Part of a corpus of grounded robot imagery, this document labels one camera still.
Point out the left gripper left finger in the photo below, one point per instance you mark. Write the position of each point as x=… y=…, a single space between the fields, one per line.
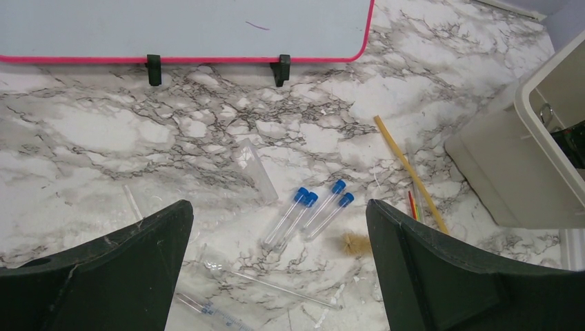
x=124 y=280

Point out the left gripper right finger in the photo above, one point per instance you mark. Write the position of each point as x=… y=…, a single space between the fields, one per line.
x=432 y=281

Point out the test tube brush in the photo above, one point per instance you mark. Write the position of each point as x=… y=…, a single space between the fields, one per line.
x=356 y=245

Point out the clear glass rod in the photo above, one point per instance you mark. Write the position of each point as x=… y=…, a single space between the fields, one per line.
x=221 y=270

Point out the yellow rubber tubing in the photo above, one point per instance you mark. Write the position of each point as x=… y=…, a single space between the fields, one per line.
x=414 y=176

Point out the clear glass pipette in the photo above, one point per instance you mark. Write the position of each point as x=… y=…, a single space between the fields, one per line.
x=217 y=318

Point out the blue capped test tube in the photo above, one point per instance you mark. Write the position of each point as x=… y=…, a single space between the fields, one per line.
x=313 y=231
x=297 y=221
x=331 y=197
x=281 y=221

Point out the beige plastic bin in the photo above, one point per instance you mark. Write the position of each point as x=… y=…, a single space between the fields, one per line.
x=509 y=156

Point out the clear empty test tube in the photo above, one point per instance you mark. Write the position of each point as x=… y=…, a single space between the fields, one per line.
x=249 y=162

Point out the whiteboard black stand foot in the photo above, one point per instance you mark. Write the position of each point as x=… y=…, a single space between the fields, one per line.
x=153 y=66
x=281 y=69

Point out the pink framed whiteboard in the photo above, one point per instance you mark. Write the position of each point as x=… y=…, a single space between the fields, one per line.
x=183 y=31

